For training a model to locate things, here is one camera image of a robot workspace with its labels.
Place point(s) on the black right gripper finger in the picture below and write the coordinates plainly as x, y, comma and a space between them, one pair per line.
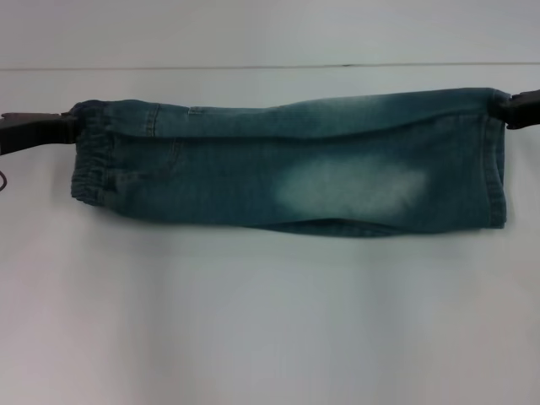
527, 98
516, 115

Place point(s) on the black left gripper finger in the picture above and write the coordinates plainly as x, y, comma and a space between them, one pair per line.
34, 135
38, 117

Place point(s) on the blue denim shorts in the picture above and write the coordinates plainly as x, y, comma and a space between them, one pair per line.
253, 169

